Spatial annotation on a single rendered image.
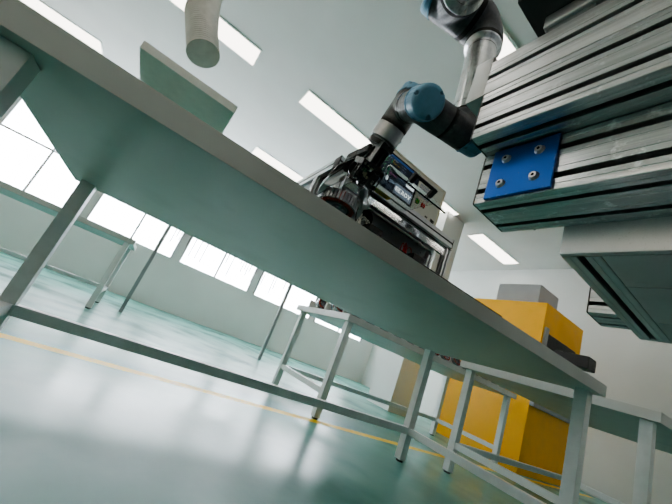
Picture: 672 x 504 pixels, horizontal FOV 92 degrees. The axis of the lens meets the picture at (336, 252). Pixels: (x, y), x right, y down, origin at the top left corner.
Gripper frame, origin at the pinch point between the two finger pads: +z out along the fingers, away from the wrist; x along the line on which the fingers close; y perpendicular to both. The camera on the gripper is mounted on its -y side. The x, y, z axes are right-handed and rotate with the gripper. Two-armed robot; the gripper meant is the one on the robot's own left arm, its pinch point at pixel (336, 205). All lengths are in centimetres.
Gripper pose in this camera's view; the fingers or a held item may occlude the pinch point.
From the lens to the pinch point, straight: 90.1
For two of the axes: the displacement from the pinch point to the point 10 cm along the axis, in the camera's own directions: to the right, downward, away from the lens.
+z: -5.6, 8.1, 1.8
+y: 2.6, 3.8, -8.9
